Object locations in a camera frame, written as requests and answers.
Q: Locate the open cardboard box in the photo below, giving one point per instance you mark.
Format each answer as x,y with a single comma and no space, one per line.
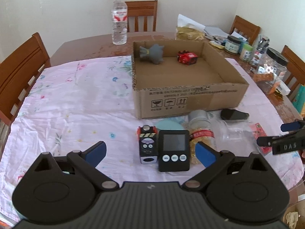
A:
172,88

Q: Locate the black wooden toy train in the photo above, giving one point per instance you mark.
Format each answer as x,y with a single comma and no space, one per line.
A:
148,144

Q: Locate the large clear snack jar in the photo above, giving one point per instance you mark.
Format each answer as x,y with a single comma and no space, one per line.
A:
270,71

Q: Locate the green label white container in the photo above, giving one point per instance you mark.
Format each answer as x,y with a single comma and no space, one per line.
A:
246,51

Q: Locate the wooden chair far left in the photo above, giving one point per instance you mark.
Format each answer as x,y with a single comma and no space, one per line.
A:
26,63

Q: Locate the black digital timer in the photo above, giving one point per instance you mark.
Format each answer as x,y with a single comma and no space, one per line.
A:
174,151

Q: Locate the clear plastic jar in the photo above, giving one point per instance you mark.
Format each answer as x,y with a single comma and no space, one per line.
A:
237,137

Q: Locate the clear water bottle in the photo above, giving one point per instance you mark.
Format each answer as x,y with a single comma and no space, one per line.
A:
120,22

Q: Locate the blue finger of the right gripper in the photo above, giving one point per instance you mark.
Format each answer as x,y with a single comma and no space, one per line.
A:
287,127

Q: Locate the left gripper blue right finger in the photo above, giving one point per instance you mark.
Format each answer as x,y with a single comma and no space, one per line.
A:
204,154

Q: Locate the capsule bottle with red label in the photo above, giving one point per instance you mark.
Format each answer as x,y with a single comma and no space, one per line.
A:
200,131

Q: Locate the wooden chair far right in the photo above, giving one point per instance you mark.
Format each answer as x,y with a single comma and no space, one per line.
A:
246,28

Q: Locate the clear pen holder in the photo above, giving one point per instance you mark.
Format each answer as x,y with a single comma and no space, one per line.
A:
259,49

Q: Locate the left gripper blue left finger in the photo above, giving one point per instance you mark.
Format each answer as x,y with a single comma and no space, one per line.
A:
96,153

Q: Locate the wooden chair right edge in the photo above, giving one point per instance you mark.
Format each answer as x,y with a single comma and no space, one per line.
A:
295,72

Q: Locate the wooden chair behind table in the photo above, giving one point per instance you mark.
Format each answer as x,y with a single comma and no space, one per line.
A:
143,9

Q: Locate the light blue round case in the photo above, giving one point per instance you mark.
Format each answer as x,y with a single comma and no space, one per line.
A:
167,124

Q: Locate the gold tissue pack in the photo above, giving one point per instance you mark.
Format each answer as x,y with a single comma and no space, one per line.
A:
188,29

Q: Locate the red wooden toy train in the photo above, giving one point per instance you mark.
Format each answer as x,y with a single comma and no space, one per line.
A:
186,57

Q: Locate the pink bear card pack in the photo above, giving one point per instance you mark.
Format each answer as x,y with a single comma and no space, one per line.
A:
257,131

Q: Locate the black teardrop-shaped object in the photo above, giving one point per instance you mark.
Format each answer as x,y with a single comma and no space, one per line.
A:
233,114

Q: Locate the grey plush toy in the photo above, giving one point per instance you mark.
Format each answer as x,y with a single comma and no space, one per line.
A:
153,54

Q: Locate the black-lid glass jar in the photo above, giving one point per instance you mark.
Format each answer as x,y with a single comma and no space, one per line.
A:
232,44

